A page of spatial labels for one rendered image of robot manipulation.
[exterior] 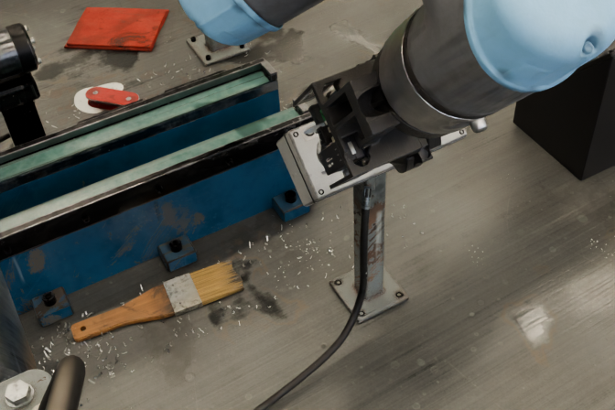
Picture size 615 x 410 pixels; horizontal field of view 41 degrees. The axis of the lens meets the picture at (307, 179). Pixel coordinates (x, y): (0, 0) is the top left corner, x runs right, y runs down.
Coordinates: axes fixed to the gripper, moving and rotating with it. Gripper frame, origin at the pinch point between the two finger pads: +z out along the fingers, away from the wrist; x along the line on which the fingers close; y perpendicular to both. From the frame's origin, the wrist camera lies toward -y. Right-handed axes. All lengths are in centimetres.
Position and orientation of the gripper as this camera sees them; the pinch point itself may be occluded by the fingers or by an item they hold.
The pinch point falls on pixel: (356, 137)
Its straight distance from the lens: 71.9
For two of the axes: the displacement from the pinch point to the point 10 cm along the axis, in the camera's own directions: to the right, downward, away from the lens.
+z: -2.7, 1.8, 9.5
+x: 4.0, 9.1, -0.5
